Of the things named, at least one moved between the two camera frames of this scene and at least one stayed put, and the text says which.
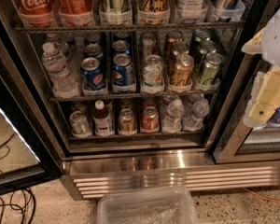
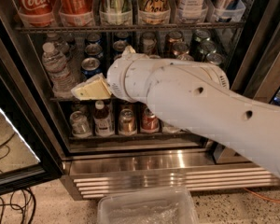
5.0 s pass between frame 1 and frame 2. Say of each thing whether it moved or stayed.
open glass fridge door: stayed
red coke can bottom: stayed
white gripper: moved
